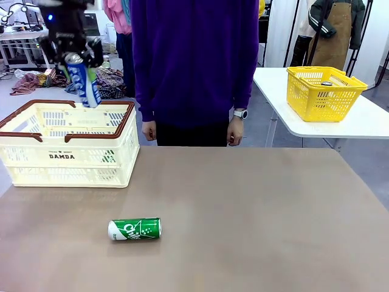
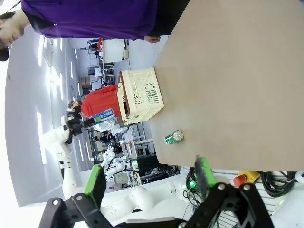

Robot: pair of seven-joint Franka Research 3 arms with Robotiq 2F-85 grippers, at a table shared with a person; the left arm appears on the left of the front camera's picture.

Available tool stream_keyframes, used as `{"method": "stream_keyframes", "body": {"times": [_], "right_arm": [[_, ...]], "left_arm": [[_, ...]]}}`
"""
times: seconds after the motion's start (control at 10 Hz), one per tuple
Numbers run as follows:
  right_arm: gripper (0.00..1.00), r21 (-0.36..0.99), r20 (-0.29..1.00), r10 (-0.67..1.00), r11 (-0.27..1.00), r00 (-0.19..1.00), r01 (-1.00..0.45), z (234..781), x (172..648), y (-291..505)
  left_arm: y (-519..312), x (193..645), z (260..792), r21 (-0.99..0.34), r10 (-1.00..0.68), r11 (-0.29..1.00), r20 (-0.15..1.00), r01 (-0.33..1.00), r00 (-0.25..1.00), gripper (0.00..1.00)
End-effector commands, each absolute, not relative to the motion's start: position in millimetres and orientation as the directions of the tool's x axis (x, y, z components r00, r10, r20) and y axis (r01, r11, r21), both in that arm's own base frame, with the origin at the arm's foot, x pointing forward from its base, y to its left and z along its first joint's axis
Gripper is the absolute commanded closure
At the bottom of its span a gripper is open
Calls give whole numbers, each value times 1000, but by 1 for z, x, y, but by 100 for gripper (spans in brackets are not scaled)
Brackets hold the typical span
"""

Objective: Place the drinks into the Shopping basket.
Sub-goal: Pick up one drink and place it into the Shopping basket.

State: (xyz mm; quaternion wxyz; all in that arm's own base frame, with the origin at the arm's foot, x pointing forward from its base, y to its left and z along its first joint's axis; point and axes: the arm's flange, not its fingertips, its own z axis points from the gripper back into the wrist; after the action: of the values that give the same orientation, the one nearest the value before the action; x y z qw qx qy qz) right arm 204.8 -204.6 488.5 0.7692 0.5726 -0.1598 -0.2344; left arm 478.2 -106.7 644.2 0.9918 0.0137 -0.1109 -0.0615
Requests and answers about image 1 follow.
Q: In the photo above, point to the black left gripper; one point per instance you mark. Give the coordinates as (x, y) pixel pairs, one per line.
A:
(67, 24)

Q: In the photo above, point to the blue Pocari Sweat can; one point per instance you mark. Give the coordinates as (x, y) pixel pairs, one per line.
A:
(327, 83)
(86, 85)

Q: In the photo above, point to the person's left forearm purple sleeve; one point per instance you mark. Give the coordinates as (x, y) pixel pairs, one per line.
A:
(244, 91)

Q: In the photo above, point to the person's right forearm purple sleeve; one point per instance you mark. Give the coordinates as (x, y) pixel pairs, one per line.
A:
(146, 100)

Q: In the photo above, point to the cream basket with brown rim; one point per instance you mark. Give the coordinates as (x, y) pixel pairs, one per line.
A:
(73, 170)

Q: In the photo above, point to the yellow plastic basket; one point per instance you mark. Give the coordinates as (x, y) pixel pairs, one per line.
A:
(307, 100)

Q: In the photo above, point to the person's right hand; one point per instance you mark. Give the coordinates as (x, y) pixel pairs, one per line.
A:
(149, 130)

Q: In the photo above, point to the person's left hand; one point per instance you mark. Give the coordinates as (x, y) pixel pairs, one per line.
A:
(236, 132)

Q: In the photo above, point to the black framed panel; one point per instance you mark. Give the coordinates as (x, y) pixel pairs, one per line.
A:
(92, 27)

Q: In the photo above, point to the colourful clothes pile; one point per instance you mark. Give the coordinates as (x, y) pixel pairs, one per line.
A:
(111, 83)

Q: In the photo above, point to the patterned brown floor cloth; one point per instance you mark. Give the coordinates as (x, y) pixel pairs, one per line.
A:
(30, 83)

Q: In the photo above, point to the pink jacketed standing figure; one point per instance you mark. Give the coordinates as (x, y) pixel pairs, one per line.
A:
(117, 18)

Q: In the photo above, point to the grey background desk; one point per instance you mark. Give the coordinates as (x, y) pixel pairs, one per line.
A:
(21, 39)

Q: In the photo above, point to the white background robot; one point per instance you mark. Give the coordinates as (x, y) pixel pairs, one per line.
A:
(9, 13)

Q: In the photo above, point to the person in purple sweater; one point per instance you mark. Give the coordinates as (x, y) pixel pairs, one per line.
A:
(194, 61)

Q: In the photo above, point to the white wrist watch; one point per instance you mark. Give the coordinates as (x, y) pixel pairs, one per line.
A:
(240, 114)

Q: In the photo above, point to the small white floor box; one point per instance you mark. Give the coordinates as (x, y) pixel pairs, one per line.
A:
(261, 54)

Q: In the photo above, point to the yellow garment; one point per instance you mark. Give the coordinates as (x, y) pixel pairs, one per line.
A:
(261, 7)

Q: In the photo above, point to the white hanging curtain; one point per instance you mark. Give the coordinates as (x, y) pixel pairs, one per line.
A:
(276, 30)

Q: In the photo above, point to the black rack pole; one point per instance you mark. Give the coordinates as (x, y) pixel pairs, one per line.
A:
(291, 33)
(358, 36)

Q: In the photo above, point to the cream topped mannequin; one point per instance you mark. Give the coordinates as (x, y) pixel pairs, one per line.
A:
(304, 30)

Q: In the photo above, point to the mannequin with brown apron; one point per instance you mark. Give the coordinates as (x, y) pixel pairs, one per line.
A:
(332, 33)

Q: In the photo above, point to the white side table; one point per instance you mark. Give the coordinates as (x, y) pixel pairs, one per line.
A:
(364, 121)

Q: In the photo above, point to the black slanted stand pole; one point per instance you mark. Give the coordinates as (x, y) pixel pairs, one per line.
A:
(383, 68)

